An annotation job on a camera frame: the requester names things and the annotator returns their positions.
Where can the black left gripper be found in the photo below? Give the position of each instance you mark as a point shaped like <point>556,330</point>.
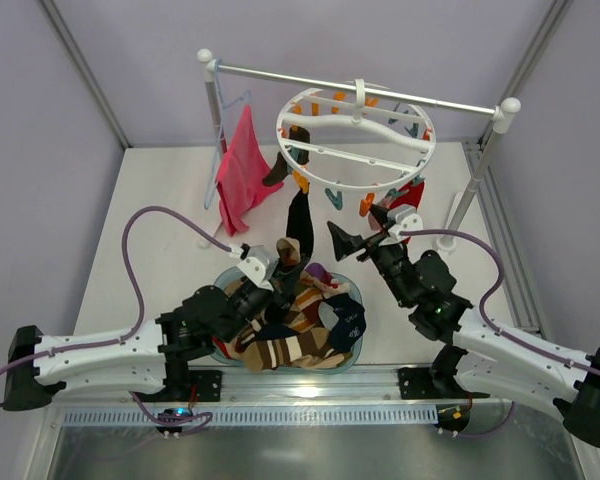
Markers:
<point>278,279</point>

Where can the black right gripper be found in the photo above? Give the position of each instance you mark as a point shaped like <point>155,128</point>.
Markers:
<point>372,242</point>

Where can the tan argyle sock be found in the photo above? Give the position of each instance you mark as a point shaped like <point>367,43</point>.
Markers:
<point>289,253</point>

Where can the red sock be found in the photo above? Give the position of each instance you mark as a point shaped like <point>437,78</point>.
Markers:
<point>409,194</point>

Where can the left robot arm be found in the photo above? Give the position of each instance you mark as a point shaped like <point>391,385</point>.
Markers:
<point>151,362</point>

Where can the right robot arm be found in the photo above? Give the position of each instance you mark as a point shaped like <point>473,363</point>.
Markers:
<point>479,355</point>

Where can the white round sock hanger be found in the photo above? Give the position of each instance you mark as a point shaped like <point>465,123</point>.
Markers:
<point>348,159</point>

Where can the teal laundry basket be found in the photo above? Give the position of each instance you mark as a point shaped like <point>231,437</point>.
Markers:
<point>308,312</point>

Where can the brown striped sock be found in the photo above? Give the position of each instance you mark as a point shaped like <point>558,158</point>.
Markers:
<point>309,350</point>

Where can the navy sock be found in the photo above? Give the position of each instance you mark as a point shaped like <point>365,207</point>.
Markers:
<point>350,322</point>

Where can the pink cloth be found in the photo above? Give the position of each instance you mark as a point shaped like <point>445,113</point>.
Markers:
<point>240,175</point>

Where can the white clothes rack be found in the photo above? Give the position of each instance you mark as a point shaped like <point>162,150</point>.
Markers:
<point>355,96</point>

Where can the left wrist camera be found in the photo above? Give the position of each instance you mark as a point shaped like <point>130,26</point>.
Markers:
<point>258,265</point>

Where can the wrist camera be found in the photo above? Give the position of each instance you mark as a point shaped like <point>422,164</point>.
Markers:
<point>258,265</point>
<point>403,221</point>

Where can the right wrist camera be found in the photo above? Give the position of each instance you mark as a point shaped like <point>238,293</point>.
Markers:
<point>403,221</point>

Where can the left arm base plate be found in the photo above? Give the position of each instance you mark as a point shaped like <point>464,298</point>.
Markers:
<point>202,386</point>

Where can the blue wire hanger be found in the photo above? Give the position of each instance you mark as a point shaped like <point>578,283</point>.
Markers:
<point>220,140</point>

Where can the aluminium rail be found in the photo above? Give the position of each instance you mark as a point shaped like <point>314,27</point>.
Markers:
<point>310,387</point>

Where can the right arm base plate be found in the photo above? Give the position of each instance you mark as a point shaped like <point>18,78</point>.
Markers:
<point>420,383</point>

